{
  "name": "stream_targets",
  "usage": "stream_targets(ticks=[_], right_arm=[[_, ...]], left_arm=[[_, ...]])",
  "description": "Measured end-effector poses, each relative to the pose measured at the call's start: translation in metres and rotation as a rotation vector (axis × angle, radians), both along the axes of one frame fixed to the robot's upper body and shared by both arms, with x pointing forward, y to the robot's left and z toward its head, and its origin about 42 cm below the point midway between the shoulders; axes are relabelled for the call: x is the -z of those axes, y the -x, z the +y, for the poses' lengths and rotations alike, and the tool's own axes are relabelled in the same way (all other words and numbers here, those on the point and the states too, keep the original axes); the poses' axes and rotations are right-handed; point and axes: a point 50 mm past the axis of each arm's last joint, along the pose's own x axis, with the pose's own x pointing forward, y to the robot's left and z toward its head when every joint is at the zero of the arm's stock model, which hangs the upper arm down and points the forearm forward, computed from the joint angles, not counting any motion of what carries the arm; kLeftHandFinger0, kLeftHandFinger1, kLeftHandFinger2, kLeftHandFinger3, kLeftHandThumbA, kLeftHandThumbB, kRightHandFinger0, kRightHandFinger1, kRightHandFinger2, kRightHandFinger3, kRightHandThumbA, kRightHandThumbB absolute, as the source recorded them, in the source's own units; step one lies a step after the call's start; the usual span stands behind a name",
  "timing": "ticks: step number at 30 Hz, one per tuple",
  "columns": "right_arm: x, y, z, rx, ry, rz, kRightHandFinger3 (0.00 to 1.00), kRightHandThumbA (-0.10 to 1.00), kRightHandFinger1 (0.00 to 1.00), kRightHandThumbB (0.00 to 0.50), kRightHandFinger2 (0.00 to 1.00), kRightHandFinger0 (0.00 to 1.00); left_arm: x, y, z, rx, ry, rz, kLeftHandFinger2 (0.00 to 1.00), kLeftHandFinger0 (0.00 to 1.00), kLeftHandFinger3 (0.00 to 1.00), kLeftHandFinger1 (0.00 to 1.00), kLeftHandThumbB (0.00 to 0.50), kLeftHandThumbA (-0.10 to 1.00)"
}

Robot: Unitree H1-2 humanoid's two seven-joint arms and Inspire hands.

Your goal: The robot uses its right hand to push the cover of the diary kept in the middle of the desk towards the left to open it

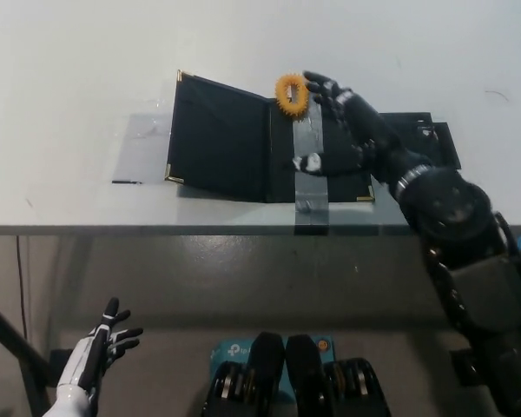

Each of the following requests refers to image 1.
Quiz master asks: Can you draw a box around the orange spiky ring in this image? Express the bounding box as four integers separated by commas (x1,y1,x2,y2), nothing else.
274,73,310,118

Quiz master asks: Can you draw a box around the black table leg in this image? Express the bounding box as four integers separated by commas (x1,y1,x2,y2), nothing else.
0,294,61,388

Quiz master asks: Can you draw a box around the grey duct tape strip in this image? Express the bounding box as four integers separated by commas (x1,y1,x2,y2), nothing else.
291,100,332,236

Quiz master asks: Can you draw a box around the black USC diary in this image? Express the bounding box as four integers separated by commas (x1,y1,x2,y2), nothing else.
163,69,377,206

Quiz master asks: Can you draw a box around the thin black cable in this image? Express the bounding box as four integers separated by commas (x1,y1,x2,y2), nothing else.
16,236,30,345

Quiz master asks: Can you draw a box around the transparent plastic sheet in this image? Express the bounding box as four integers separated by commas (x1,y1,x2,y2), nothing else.
111,96,180,186

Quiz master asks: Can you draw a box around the teal tp-link box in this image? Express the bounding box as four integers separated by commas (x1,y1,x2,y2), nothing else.
208,336,334,417

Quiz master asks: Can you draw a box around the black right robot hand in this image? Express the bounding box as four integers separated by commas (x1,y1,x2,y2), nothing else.
291,70,434,199

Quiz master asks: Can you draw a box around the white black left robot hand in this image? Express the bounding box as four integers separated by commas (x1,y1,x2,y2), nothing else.
55,297,144,393

